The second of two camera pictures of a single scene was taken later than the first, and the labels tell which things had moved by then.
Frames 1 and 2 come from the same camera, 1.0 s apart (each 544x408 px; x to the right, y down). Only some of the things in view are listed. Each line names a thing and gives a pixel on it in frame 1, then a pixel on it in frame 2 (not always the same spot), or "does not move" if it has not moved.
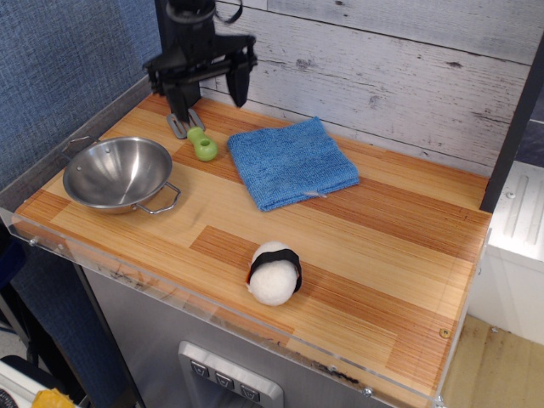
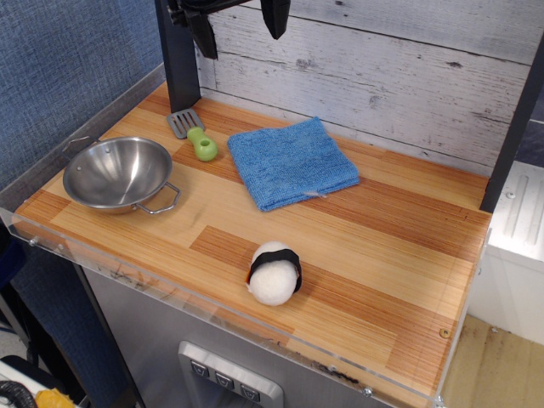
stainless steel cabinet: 144,337 does not move
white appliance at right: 508,289 does not move
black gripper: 195,48 to 274,14
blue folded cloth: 292,162 does not move
